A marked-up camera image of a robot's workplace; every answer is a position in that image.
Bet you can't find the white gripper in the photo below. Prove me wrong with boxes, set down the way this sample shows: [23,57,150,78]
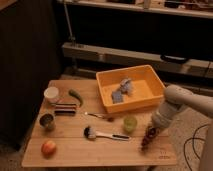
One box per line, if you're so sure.
[151,101,180,130]

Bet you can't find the grey crumpled cloth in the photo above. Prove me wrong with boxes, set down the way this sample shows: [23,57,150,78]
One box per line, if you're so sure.
[111,78,133,103]

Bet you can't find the dark grape bunch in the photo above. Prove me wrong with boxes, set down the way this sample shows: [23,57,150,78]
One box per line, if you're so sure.
[141,126,157,150]

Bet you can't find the red apple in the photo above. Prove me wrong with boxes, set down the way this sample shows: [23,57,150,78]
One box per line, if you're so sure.
[41,140,56,156]

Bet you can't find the yellow plastic bin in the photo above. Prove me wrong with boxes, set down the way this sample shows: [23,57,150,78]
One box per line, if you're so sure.
[96,65,165,113]

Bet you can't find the dish brush white handle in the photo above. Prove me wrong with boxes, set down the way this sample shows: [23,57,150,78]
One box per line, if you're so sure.
[84,126,130,141]

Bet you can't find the dark rectangular block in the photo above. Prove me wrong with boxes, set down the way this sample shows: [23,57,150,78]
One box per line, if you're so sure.
[54,104,77,115]

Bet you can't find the grey shelf rail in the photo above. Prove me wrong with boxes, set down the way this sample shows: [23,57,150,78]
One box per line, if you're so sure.
[62,42,213,79]

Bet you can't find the wooden table board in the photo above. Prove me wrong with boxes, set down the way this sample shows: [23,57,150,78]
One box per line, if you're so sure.
[22,80,177,168]

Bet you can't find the metal cup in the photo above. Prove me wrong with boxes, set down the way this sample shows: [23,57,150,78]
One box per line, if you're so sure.
[39,114,55,131]

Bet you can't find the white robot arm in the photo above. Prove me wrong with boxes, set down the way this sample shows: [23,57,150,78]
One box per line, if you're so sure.
[151,85,213,171]

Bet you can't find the green chili pepper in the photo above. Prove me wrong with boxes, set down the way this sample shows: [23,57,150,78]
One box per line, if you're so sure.
[68,89,83,107]

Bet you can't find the green plastic cup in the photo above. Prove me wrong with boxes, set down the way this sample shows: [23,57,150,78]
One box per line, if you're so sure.
[123,116,137,133]

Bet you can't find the black floor cable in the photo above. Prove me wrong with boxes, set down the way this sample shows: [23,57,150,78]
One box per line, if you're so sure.
[183,123,212,171]

